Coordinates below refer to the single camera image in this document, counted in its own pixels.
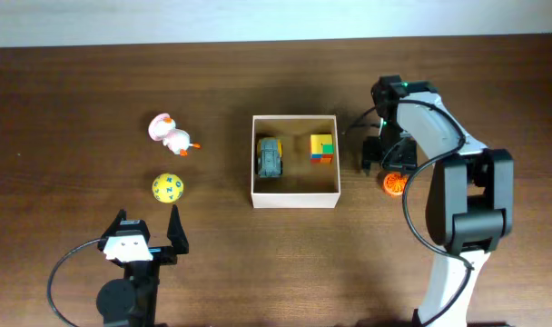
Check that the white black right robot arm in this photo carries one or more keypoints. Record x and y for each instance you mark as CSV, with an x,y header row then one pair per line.
x,y
456,193

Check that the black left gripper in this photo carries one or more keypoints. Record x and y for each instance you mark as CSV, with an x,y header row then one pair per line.
x,y
178,240

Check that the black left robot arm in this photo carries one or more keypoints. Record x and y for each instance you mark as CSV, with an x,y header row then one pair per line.
x,y
131,300

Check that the orange ridged disc toy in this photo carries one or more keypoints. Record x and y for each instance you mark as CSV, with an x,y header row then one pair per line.
x,y
394,183

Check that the colourful puzzle cube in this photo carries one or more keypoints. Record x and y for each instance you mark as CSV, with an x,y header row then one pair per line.
x,y
321,148

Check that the white cardboard box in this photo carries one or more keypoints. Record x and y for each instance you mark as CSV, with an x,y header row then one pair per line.
x,y
304,183

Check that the yellow grey toy truck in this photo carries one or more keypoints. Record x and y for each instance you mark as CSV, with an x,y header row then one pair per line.
x,y
269,154

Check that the yellow ball with blue letters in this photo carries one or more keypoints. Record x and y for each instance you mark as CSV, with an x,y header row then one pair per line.
x,y
167,188

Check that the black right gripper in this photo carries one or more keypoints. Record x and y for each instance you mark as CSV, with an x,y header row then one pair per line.
x,y
405,163

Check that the pink white duck toy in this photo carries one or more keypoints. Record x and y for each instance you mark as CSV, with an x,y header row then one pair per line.
x,y
163,128

